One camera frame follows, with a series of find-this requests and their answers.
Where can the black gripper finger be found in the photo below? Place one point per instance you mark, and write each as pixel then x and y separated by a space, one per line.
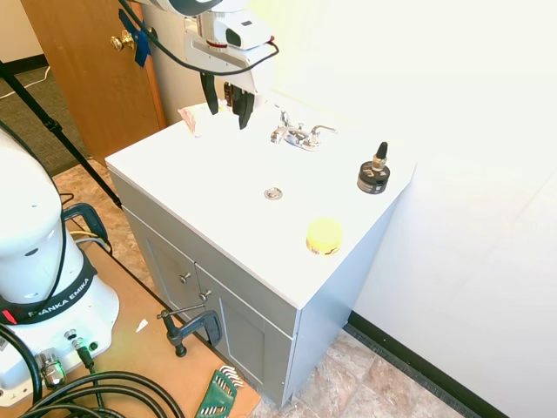
pixel 243 109
pixel 210 93

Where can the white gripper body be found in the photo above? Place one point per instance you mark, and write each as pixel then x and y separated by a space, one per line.
pixel 217 54

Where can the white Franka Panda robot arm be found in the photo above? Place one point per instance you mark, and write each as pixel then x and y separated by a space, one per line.
pixel 35 244

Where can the pink white soap dish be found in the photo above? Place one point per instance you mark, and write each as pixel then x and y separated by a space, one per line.
pixel 193 119

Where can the blue tape strip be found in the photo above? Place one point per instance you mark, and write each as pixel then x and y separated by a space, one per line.
pixel 138 37

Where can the white sink countertop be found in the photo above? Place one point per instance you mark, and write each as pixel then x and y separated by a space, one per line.
pixel 257 191

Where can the chrome sink drain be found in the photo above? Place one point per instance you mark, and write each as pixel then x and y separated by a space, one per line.
pixel 273 193

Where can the brass door knob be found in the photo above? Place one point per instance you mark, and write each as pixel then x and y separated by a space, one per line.
pixel 122 40

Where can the wooden door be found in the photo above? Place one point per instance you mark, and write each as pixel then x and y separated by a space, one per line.
pixel 100 74

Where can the black dropper bottle gold collar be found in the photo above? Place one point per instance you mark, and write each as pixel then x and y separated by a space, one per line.
pixel 380 159

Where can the black round jar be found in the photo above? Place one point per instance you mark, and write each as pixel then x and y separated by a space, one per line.
pixel 373 177

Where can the yellow round jar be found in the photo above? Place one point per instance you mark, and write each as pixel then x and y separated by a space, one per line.
pixel 324 237

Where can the black tripod leg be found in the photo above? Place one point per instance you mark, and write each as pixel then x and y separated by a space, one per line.
pixel 52 126

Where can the silver cabinet knob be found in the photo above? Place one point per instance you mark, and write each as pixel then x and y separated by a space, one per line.
pixel 205 295
pixel 186 277

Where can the grey vanity cabinet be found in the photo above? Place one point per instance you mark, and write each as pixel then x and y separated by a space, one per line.
pixel 217 296

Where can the black metal C-clamp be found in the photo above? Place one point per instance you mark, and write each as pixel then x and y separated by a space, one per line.
pixel 191 328

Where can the wooden base board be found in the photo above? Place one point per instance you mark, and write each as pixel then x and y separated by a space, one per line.
pixel 143 331

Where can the green hex key set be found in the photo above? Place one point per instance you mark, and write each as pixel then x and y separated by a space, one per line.
pixel 219 389

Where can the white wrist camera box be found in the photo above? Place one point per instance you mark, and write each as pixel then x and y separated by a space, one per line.
pixel 246 32

